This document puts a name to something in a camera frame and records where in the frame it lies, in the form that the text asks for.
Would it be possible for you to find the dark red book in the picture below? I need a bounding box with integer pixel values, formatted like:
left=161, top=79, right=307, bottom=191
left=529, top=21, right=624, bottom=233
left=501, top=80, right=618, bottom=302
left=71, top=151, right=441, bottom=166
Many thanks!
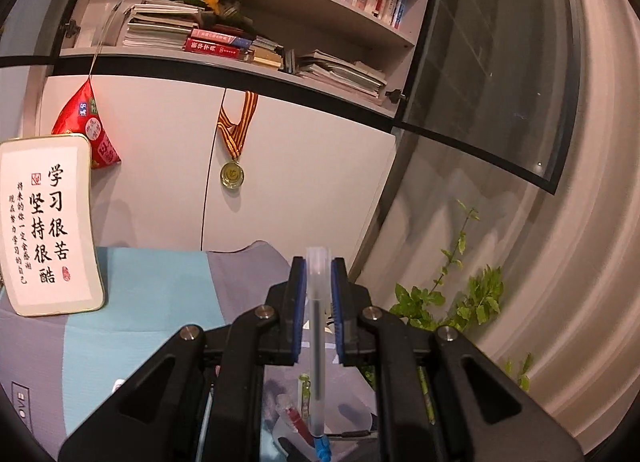
left=189, top=28, right=253, bottom=49

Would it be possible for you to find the beige curtain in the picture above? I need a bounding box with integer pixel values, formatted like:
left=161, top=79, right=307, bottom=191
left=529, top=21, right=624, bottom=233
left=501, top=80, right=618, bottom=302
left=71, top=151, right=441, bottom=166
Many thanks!
left=360, top=0, right=640, bottom=453

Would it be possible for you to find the messy stack of booklets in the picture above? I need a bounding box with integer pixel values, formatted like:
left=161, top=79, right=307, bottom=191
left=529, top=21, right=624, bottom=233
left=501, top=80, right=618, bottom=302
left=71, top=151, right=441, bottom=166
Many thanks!
left=295, top=49, right=388, bottom=98

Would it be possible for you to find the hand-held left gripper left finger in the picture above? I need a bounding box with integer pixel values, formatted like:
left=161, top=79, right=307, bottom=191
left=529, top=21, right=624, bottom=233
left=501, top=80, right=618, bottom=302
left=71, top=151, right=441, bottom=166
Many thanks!
left=57, top=256, right=308, bottom=462

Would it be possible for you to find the black framed glass door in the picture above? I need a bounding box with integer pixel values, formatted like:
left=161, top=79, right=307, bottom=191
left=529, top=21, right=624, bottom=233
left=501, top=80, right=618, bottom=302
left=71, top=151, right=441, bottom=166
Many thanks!
left=395, top=0, right=583, bottom=195
left=0, top=0, right=76, bottom=78

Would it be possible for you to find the clear shelf pen cup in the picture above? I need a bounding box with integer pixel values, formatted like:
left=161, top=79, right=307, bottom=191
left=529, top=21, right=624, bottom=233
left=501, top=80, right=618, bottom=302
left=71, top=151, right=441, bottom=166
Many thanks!
left=82, top=0, right=126, bottom=48

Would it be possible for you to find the gold medal with striped ribbon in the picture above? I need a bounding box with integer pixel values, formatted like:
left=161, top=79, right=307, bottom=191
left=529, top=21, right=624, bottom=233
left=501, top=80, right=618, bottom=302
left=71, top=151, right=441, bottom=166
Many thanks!
left=216, top=91, right=259, bottom=190

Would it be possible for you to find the framed calligraphy sign board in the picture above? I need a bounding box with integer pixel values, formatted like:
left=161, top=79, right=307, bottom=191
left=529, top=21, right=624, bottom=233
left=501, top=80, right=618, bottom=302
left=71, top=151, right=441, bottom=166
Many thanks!
left=0, top=133, right=107, bottom=317

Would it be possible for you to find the white bookshelf cabinet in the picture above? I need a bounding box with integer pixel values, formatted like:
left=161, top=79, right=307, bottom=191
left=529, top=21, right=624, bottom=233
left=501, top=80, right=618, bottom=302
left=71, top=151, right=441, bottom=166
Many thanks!
left=37, top=0, right=441, bottom=263

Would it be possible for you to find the bunch of assorted pens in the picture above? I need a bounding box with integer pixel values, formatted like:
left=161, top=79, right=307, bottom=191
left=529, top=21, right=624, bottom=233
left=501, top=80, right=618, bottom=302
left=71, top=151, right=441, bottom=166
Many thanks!
left=272, top=374, right=331, bottom=462

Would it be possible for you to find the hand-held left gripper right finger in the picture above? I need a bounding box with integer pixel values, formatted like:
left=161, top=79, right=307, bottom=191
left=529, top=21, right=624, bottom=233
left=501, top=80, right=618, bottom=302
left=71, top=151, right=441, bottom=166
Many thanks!
left=331, top=257, right=586, bottom=462

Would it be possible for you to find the stack of magazines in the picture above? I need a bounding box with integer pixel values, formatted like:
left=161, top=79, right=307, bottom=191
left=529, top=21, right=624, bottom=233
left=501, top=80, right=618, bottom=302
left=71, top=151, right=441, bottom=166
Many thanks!
left=122, top=0, right=201, bottom=50

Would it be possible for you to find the teal and grey tablecloth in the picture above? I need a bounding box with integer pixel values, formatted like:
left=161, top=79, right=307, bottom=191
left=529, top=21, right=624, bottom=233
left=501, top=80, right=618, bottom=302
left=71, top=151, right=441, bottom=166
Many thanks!
left=0, top=241, right=381, bottom=462

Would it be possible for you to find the green leafy plant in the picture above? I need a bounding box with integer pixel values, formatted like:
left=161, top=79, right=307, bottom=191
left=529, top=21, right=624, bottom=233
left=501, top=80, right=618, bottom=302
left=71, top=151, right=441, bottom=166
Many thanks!
left=360, top=199, right=533, bottom=393

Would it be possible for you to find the red thick dictionary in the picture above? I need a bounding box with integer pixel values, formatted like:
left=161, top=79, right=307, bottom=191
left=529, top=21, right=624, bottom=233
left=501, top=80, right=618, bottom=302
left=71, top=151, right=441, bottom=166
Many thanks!
left=182, top=38, right=247, bottom=60

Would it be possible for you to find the clear gel pen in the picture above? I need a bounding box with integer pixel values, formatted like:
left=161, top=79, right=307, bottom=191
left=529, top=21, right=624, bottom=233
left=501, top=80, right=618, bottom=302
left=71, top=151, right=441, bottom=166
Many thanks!
left=306, top=246, right=333, bottom=443

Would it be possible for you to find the small stack of books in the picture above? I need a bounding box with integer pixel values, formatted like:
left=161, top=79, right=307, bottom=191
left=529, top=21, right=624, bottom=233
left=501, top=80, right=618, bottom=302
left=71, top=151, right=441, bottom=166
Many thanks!
left=247, top=34, right=286, bottom=70

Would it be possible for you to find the red hanging pouch ornament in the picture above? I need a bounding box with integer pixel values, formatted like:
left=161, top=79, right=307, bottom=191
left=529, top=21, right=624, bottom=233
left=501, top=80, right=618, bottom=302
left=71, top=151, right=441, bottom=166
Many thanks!
left=51, top=49, right=122, bottom=169

